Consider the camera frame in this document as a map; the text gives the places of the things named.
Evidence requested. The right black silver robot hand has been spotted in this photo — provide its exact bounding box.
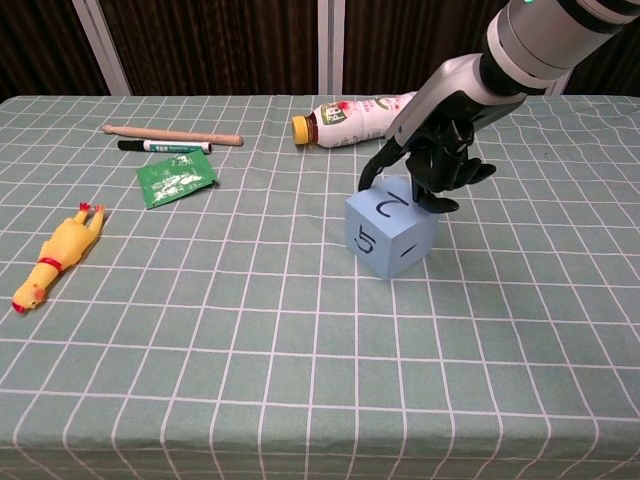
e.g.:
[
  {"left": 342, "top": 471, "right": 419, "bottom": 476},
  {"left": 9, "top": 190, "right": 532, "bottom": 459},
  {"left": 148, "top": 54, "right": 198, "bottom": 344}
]
[{"left": 357, "top": 53, "right": 527, "bottom": 213}]

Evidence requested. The blue numbered foam cube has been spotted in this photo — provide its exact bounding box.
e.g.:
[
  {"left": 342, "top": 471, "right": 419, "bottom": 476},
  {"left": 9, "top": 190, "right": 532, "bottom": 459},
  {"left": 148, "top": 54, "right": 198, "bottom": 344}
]
[{"left": 345, "top": 174, "right": 441, "bottom": 281}]

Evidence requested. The green checkered tablecloth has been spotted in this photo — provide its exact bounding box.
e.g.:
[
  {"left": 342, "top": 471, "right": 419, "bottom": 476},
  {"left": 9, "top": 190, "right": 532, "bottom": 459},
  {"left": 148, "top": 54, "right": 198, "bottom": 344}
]
[{"left": 0, "top": 93, "right": 640, "bottom": 480}]

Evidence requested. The white labelled drink bottle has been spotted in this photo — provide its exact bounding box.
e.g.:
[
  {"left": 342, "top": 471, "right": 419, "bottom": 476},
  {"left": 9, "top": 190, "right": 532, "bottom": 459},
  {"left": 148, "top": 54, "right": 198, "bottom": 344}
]
[{"left": 291, "top": 91, "right": 419, "bottom": 150}]

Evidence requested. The green sachet packet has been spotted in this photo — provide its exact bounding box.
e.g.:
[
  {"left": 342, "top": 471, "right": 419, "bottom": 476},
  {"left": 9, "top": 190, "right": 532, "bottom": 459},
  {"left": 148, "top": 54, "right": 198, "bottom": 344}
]
[{"left": 136, "top": 148, "right": 220, "bottom": 210}]

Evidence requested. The wooden stick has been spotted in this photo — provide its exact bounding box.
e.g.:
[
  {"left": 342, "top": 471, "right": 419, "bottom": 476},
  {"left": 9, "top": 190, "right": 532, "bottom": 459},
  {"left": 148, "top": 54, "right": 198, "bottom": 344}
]
[{"left": 101, "top": 124, "right": 244, "bottom": 147}]

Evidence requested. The black and white marker pen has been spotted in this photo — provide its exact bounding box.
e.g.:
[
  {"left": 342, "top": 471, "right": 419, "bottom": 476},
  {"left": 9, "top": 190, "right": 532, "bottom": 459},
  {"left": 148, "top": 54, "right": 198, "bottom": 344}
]
[{"left": 117, "top": 139, "right": 213, "bottom": 155}]

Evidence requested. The yellow rubber chicken toy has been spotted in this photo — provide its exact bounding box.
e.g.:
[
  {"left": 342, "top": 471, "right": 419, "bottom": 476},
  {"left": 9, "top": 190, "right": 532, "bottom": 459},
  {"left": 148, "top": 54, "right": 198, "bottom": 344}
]
[{"left": 12, "top": 201, "right": 107, "bottom": 315}]

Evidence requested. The white partition frame post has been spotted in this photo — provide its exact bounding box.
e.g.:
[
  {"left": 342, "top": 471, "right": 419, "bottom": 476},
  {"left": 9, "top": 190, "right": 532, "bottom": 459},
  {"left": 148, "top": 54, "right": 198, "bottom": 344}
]
[
  {"left": 316, "top": 0, "right": 346, "bottom": 95},
  {"left": 71, "top": 0, "right": 133, "bottom": 97},
  {"left": 543, "top": 69, "right": 574, "bottom": 96}
]

